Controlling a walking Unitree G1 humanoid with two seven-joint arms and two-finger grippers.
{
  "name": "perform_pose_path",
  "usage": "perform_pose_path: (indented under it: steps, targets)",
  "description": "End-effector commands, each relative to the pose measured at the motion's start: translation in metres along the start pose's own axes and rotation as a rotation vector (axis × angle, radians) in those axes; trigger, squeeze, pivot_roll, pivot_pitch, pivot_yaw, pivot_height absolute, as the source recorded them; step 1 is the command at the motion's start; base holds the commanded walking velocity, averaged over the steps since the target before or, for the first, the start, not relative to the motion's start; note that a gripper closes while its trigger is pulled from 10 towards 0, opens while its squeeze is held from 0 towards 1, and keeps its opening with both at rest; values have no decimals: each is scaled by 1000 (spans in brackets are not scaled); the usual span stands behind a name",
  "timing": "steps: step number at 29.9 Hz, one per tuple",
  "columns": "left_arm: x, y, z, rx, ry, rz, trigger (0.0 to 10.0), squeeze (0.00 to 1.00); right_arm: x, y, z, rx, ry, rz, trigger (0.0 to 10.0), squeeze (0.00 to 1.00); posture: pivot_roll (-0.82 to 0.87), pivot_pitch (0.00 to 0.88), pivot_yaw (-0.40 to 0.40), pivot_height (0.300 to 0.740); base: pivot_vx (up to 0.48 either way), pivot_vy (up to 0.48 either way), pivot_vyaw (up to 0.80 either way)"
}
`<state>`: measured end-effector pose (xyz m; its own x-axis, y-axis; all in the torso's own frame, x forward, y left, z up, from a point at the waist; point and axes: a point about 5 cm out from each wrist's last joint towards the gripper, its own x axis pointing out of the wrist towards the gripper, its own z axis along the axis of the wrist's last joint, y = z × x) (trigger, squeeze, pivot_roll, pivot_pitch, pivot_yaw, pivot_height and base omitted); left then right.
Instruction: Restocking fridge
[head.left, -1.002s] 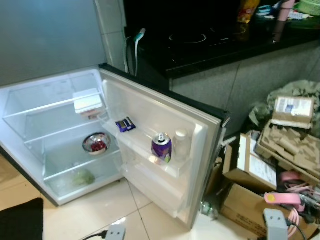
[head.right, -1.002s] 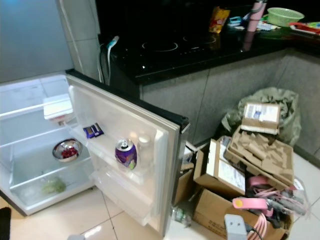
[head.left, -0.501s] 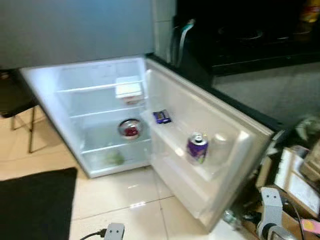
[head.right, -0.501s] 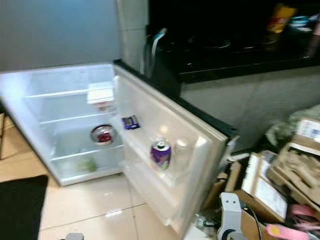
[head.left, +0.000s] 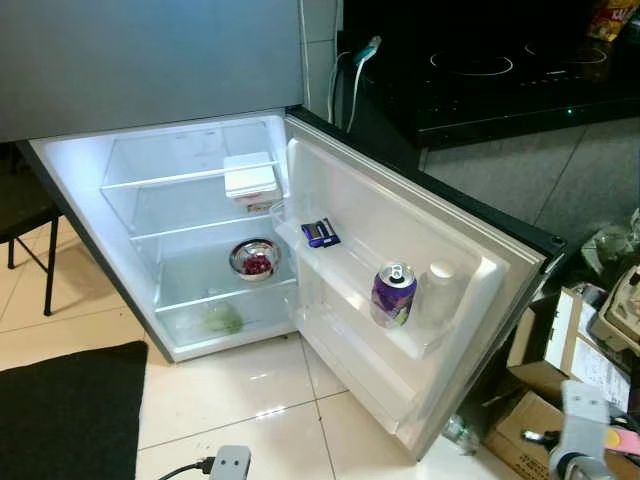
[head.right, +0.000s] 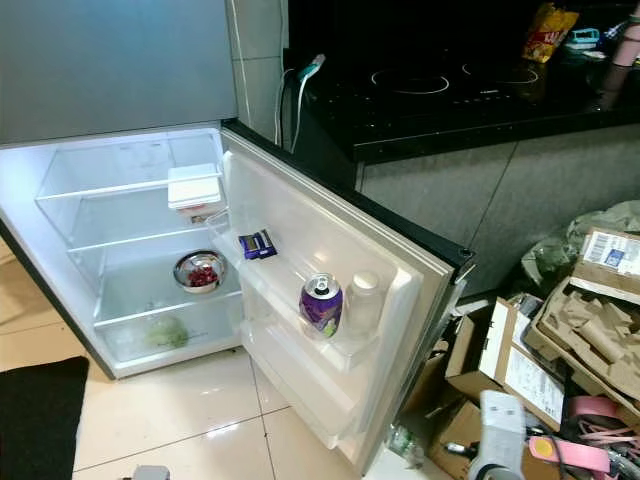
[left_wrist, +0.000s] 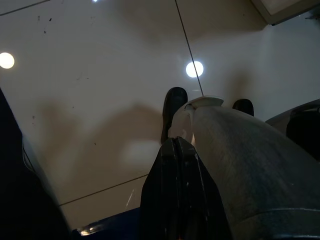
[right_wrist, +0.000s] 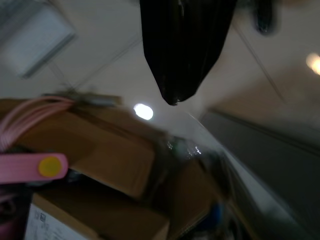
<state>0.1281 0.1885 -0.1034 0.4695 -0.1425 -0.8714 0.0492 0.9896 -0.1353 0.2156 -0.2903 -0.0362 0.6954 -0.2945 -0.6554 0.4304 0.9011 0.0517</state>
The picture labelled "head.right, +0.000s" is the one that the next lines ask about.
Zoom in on big open cardboard box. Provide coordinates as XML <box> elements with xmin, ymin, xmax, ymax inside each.
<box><xmin>444</xmin><ymin>297</ymin><xmax>567</xmax><ymax>433</ymax></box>

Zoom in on cardboard box white label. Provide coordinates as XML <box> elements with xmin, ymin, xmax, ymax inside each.
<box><xmin>567</xmin><ymin>227</ymin><xmax>640</xmax><ymax>307</ymax></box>

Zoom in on silver fridge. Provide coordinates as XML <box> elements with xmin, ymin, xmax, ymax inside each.
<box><xmin>0</xmin><ymin>0</ymin><xmax>477</xmax><ymax>477</ymax></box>

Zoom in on green cabbage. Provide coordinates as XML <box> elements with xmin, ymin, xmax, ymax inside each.
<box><xmin>144</xmin><ymin>317</ymin><xmax>190</xmax><ymax>350</ymax></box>

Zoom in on orange snack bag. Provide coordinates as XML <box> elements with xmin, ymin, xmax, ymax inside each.
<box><xmin>521</xmin><ymin>2</ymin><xmax>582</xmax><ymax>64</ymax></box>

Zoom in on clear crisper drawer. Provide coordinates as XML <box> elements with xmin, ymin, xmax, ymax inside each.
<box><xmin>95</xmin><ymin>305</ymin><xmax>246</xmax><ymax>366</ymax></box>

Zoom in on clear plastic jar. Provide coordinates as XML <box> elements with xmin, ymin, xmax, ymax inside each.
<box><xmin>343</xmin><ymin>269</ymin><xmax>392</xmax><ymax>340</ymax></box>

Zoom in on purple drink can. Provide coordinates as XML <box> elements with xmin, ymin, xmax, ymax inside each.
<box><xmin>298</xmin><ymin>273</ymin><xmax>345</xmax><ymax>340</ymax></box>

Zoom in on blue snack packets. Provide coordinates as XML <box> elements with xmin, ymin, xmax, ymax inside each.
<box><xmin>237</xmin><ymin>229</ymin><xmax>279</xmax><ymax>262</ymax></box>

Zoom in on white power cable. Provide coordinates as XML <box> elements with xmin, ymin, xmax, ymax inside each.
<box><xmin>274</xmin><ymin>54</ymin><xmax>328</xmax><ymax>153</ymax></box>

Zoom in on brown cardboard egg tray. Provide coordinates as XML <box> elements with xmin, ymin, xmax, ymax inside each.
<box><xmin>528</xmin><ymin>278</ymin><xmax>640</xmax><ymax>403</ymax></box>

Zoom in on glass fridge shelf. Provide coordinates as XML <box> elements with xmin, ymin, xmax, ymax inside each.
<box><xmin>90</xmin><ymin>283</ymin><xmax>243</xmax><ymax>329</ymax></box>

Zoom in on white fridge box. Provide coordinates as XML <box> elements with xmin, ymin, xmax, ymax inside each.
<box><xmin>166</xmin><ymin>163</ymin><xmax>224</xmax><ymax>220</ymax></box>

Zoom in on grey kitchen counter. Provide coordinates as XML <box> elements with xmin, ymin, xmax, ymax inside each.
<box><xmin>280</xmin><ymin>0</ymin><xmax>640</xmax><ymax>301</ymax></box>

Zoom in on silver fridge door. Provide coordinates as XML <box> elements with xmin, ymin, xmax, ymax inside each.
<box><xmin>222</xmin><ymin>120</ymin><xmax>477</xmax><ymax>477</ymax></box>

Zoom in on pink drink tumbler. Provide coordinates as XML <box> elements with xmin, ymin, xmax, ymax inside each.
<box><xmin>604</xmin><ymin>14</ymin><xmax>640</xmax><ymax>71</ymax></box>

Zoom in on red chopped food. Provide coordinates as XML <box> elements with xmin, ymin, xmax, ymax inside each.
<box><xmin>187</xmin><ymin>265</ymin><xmax>220</xmax><ymax>289</ymax></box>

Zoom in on pink strap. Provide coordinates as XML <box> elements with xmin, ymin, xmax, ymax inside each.
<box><xmin>523</xmin><ymin>395</ymin><xmax>640</xmax><ymax>477</ymax></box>

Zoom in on black induction cooktop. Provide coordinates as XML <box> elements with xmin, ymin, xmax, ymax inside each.
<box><xmin>305</xmin><ymin>38</ymin><xmax>640</xmax><ymax>161</ymax></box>

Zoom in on steel bowl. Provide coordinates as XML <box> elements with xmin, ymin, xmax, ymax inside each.
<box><xmin>172</xmin><ymin>250</ymin><xmax>229</xmax><ymax>295</ymax></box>

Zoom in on grey green plastic bag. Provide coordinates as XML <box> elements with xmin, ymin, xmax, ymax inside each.
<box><xmin>518</xmin><ymin>200</ymin><xmax>640</xmax><ymax>297</ymax></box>

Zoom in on clear plastic bottle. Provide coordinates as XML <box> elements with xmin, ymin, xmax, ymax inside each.
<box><xmin>384</xmin><ymin>424</ymin><xmax>423</xmax><ymax>467</ymax></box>

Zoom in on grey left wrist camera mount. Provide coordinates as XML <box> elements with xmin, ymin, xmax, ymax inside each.
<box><xmin>131</xmin><ymin>465</ymin><xmax>172</xmax><ymax>480</ymax></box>

